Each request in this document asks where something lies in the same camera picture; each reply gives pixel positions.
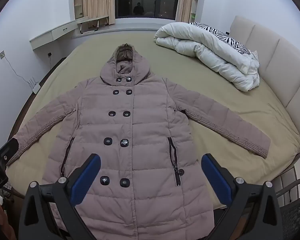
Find mauve hooded padded coat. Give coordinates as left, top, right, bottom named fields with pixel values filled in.
left=7, top=43, right=271, bottom=240

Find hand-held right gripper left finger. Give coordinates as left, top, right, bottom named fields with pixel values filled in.
left=19, top=153, right=102, bottom=240

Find thin grey cable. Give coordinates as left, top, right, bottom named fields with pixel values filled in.
left=2, top=55, right=35, bottom=87

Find beige chair with metal frame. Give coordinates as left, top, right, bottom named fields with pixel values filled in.
left=77, top=17, right=109, bottom=34

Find zebra print pillow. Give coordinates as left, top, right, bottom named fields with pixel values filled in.
left=189, top=22, right=252, bottom=55

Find black mesh chair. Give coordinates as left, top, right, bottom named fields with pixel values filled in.
left=275, top=177, right=300, bottom=240

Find bed with beige sheet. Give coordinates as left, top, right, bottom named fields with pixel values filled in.
left=5, top=15, right=300, bottom=210

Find white router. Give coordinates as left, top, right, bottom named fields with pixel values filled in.
left=27, top=77, right=40, bottom=93

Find white wall-mounted desk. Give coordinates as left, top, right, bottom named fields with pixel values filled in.
left=29, top=16, right=89, bottom=50

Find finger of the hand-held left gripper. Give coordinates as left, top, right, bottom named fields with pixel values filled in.
left=0, top=138, right=19, bottom=167

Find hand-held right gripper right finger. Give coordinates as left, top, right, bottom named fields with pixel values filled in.
left=201, top=153, right=283, bottom=240

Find white duvet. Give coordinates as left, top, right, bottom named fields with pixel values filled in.
left=154, top=22, right=260, bottom=92

